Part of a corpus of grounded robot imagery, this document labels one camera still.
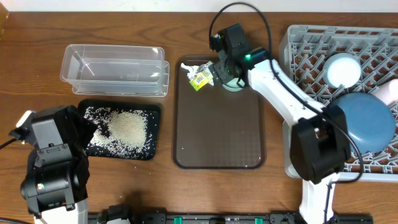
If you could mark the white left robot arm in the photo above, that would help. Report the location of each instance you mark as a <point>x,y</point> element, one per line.
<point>57,170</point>

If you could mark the brown serving tray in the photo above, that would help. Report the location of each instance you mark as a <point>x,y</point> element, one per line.
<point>215,128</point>

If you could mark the yellow snack wrapper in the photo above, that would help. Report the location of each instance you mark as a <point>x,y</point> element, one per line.
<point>201,76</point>

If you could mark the black waste tray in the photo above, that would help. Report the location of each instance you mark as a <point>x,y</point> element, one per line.
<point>149,105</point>

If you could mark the white rice pile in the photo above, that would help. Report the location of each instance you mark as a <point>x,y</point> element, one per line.
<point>124,129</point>

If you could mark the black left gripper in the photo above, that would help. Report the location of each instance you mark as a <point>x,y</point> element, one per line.
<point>81,128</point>

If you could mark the clear plastic bin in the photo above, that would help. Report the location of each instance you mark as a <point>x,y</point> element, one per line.
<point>116,70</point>

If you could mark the dark blue bowl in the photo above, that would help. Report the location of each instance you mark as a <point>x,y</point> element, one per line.
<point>370,122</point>

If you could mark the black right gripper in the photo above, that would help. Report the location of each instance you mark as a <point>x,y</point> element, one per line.
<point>222,73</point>

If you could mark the grey dishwasher rack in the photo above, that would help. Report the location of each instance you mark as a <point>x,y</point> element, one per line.
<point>303,52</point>

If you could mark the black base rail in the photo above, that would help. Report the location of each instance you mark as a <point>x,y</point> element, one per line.
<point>124,213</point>

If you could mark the light blue bowl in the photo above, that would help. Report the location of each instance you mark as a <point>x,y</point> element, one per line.
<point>342,69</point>

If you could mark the green bowl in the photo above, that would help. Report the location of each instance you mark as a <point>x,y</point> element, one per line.
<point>234,85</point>

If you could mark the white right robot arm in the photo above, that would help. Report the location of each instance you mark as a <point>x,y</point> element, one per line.
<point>317,138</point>

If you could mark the pink cup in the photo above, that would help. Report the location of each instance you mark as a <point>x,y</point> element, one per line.
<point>388,95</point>

